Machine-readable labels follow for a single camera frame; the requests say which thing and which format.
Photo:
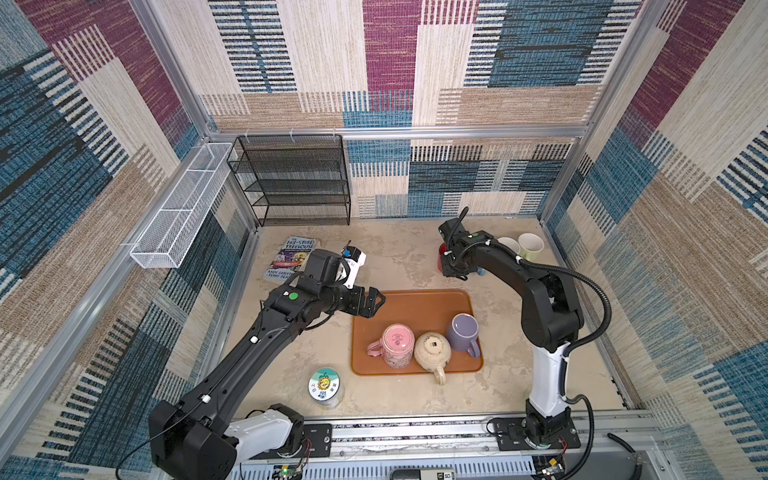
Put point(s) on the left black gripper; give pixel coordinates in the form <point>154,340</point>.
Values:
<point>355,307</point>

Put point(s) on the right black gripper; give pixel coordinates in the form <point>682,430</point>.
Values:
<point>449,271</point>

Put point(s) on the red mug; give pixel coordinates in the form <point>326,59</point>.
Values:
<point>441,255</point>

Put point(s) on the brown plastic tray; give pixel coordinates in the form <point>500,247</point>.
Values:
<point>421,310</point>

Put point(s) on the white mug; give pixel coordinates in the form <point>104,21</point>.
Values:
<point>510,243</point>

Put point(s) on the light green mug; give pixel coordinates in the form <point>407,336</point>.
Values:
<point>531,245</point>

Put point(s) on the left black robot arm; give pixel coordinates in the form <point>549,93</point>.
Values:
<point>198,437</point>

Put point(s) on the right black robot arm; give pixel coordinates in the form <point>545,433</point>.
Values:
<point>550,320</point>

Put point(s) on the pink ghost mug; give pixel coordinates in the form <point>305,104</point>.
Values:
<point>395,346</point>

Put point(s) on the purple mug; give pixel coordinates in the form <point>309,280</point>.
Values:
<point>463,333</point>

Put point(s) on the beige ceramic teapot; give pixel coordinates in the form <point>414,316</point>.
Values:
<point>432,351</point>

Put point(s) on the paperback book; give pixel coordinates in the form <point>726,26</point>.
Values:
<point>290,258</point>

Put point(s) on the clear jar green lid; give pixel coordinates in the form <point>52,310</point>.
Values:
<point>325,387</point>

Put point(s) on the black wire shelf rack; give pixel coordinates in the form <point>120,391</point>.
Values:
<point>293,180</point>

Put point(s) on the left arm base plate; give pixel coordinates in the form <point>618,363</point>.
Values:
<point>310,441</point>

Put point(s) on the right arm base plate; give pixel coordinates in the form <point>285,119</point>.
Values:
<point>511,436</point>

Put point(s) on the white wire mesh basket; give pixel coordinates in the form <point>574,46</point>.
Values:
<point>173,228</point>

